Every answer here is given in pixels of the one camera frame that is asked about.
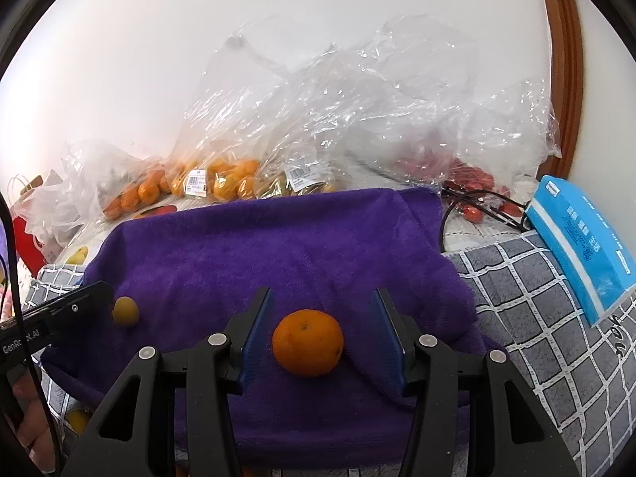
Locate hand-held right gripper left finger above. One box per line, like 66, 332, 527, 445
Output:
60, 285, 274, 477

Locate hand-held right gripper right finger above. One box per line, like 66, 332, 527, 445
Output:
368, 287, 582, 477

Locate pile of cherry tomatoes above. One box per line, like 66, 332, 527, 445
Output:
392, 151, 525, 223

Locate purple towel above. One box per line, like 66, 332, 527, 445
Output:
40, 186, 508, 468

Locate white plastic bag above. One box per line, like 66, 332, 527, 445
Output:
20, 171, 85, 249

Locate grey checked blanket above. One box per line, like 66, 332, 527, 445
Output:
30, 231, 636, 477

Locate black glasses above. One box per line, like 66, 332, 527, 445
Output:
438, 186, 530, 255

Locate blue tissue pack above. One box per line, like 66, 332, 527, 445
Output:
524, 175, 636, 328

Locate pile of small tangerines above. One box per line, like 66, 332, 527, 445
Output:
171, 158, 262, 204
102, 168, 172, 219

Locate red paper bag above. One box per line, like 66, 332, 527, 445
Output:
7, 174, 50, 276

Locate crumpled clear plastic bag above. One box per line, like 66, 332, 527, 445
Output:
226, 12, 478, 190

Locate wooden door frame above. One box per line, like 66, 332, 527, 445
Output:
534, 0, 584, 180

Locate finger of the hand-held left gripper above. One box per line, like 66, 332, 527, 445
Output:
20, 281, 116, 339

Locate pile of yellowish fruits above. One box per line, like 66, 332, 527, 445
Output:
258, 179, 339, 200

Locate large orange with stem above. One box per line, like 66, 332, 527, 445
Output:
271, 309, 345, 377

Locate small yellow-green fruit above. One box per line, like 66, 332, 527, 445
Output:
112, 297, 140, 328

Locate person's left hand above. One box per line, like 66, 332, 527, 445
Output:
9, 375, 56, 463

